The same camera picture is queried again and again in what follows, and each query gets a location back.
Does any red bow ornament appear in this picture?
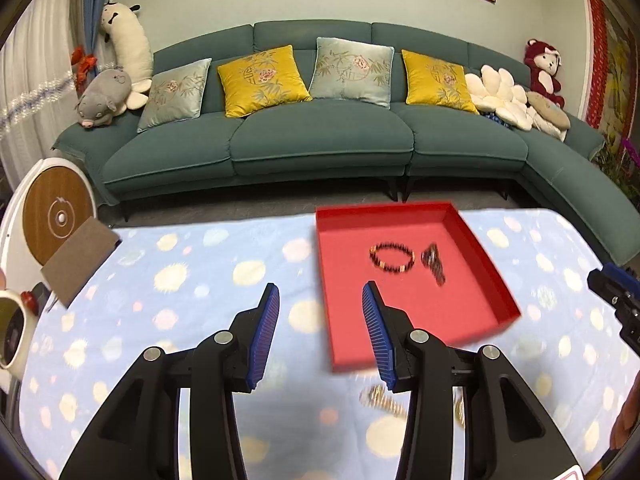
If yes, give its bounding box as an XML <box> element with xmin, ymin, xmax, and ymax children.
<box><xmin>70</xmin><ymin>46</ymin><xmax>98</xmax><ymax>81</ymax></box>

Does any white flower cushion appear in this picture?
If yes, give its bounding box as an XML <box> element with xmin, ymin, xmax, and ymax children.
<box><xmin>464</xmin><ymin>64</ymin><xmax>541</xmax><ymax>132</ymax></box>

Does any white mug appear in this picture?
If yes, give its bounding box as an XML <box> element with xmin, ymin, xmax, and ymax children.
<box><xmin>0</xmin><ymin>290</ymin><xmax>39</xmax><ymax>381</ymax></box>

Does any silver blue tinsel garland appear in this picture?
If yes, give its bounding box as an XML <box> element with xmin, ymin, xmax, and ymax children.
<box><xmin>0</xmin><ymin>67</ymin><xmax>76</xmax><ymax>133</ymax></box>

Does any white appliance with wooden disc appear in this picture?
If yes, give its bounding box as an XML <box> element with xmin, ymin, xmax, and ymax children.
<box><xmin>0</xmin><ymin>157</ymin><xmax>98</xmax><ymax>306</ymax></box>

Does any red tray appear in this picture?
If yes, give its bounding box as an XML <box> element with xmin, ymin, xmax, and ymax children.
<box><xmin>315</xmin><ymin>201</ymin><xmax>522</xmax><ymax>373</ymax></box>

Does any gold segmented bangle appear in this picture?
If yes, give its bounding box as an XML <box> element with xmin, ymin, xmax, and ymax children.
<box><xmin>359</xmin><ymin>385</ymin><xmax>408</xmax><ymax>418</ymax></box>

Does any white cow plush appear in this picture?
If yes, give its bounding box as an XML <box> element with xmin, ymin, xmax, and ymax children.
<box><xmin>100</xmin><ymin>0</ymin><xmax>154</xmax><ymax>111</ymax></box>

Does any grey pig plush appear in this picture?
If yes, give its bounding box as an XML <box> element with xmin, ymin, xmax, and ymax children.
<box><xmin>75</xmin><ymin>70</ymin><xmax>133</xmax><ymax>131</ymax></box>

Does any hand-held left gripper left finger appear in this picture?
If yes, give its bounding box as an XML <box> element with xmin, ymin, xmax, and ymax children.
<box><xmin>59</xmin><ymin>282</ymin><xmax>281</xmax><ymax>480</ymax></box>

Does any red wall hanging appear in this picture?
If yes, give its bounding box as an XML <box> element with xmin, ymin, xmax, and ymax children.
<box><xmin>582</xmin><ymin>0</ymin><xmax>638</xmax><ymax>128</ymax></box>

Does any dark bead bracelet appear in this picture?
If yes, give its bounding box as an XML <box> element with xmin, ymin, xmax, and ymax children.
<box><xmin>369</xmin><ymin>242</ymin><xmax>417</xmax><ymax>275</ymax></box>

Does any light blue embroidered cushion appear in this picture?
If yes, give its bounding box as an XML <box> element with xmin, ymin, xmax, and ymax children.
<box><xmin>308</xmin><ymin>37</ymin><xmax>395</xmax><ymax>110</ymax></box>
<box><xmin>136</xmin><ymin>58</ymin><xmax>213</xmax><ymax>134</ymax></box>

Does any brown board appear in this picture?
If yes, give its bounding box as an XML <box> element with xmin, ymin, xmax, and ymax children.
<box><xmin>40</xmin><ymin>216</ymin><xmax>121</xmax><ymax>309</ymax></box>

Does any dark metal chain bracelet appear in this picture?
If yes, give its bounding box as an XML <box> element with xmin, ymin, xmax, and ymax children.
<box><xmin>420</xmin><ymin>242</ymin><xmax>447</xmax><ymax>287</ymax></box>

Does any white sheer curtain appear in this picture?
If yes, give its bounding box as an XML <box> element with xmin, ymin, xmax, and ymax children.
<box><xmin>0</xmin><ymin>0</ymin><xmax>86</xmax><ymax>191</ymax></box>

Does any teal sofa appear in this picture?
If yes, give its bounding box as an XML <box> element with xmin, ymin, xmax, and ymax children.
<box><xmin>51</xmin><ymin>20</ymin><xmax>633</xmax><ymax>267</ymax></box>

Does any red monkey plush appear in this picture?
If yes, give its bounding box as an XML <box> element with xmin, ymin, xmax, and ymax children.
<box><xmin>524</xmin><ymin>38</ymin><xmax>566</xmax><ymax>110</ymax></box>

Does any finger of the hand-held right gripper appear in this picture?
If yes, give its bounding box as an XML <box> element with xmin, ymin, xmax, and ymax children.
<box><xmin>587</xmin><ymin>263</ymin><xmax>640</xmax><ymax>313</ymax></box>
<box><xmin>616</xmin><ymin>305</ymin><xmax>640</xmax><ymax>356</ymax></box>

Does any blue spotted blanket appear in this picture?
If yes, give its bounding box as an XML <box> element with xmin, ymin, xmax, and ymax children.
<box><xmin>15</xmin><ymin>207</ymin><xmax>626</xmax><ymax>480</ymax></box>

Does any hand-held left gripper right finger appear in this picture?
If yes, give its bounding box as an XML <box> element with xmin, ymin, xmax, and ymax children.
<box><xmin>361</xmin><ymin>281</ymin><xmax>583</xmax><ymax>480</ymax></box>

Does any yellow embroidered cushion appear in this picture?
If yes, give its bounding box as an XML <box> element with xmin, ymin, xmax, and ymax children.
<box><xmin>401</xmin><ymin>49</ymin><xmax>480</xmax><ymax>114</ymax></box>
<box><xmin>217</xmin><ymin>45</ymin><xmax>313</xmax><ymax>119</ymax></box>

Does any colourful flower arrangement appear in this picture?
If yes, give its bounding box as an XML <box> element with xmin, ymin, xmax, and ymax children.
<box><xmin>597</xmin><ymin>130</ymin><xmax>640</xmax><ymax>196</ymax></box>

